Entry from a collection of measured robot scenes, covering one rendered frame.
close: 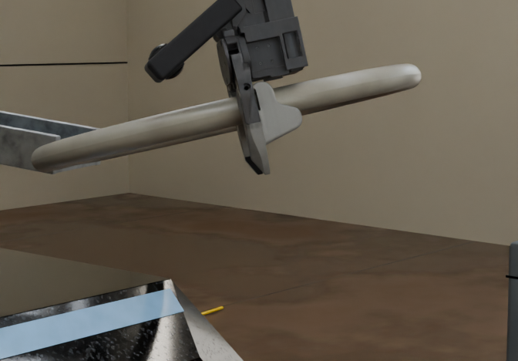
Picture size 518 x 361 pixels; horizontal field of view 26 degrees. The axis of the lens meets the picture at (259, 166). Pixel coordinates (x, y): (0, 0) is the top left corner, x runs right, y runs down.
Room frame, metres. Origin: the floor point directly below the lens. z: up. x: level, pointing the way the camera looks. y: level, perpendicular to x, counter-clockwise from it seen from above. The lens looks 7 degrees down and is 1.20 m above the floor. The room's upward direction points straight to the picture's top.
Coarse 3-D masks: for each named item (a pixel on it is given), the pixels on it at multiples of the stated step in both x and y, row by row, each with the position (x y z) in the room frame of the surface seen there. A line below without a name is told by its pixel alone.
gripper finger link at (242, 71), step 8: (232, 56) 1.13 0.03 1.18; (232, 64) 1.13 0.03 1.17; (240, 64) 1.13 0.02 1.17; (240, 72) 1.12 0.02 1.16; (248, 72) 1.12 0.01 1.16; (240, 80) 1.12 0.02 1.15; (248, 80) 1.12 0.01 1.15; (240, 88) 1.12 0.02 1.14; (248, 88) 1.12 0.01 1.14; (240, 96) 1.12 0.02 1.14; (248, 96) 1.12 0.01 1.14; (248, 104) 1.12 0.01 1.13; (256, 104) 1.13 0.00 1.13; (248, 112) 1.12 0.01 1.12; (256, 112) 1.12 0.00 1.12; (248, 120) 1.12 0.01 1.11; (256, 120) 1.12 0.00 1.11
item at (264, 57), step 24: (240, 0) 1.16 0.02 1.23; (264, 0) 1.17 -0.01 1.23; (288, 0) 1.17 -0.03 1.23; (240, 24) 1.16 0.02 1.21; (264, 24) 1.15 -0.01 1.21; (288, 24) 1.15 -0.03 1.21; (240, 48) 1.14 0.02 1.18; (264, 48) 1.15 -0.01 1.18; (288, 48) 1.16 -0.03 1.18; (264, 72) 1.15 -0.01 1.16; (288, 72) 1.15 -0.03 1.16
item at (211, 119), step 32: (256, 96) 1.16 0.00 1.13; (288, 96) 1.16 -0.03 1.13; (320, 96) 1.18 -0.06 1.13; (352, 96) 1.21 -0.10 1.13; (128, 128) 1.17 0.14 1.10; (160, 128) 1.16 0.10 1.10; (192, 128) 1.15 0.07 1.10; (224, 128) 1.61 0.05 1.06; (32, 160) 1.31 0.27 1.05; (64, 160) 1.23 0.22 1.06; (96, 160) 1.51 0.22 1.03
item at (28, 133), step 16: (0, 112) 1.58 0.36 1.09; (0, 128) 1.45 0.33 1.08; (16, 128) 1.44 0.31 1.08; (32, 128) 1.56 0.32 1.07; (48, 128) 1.55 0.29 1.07; (64, 128) 1.54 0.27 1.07; (80, 128) 1.53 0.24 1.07; (96, 128) 1.53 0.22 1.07; (0, 144) 1.45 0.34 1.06; (16, 144) 1.44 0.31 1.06; (32, 144) 1.43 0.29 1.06; (0, 160) 1.45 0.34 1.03; (16, 160) 1.44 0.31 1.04
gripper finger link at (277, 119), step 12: (264, 84) 1.14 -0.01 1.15; (264, 96) 1.14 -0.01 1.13; (240, 108) 1.14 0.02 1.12; (264, 108) 1.14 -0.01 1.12; (276, 108) 1.14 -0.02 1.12; (288, 108) 1.14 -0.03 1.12; (264, 120) 1.13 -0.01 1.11; (276, 120) 1.13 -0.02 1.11; (288, 120) 1.13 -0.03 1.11; (300, 120) 1.14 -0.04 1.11; (252, 132) 1.12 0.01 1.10; (264, 132) 1.13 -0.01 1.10; (276, 132) 1.13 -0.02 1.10; (288, 132) 1.13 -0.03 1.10; (252, 144) 1.12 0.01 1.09; (264, 144) 1.12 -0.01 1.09; (252, 156) 1.13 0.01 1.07; (264, 156) 1.12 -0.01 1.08; (264, 168) 1.13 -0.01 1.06
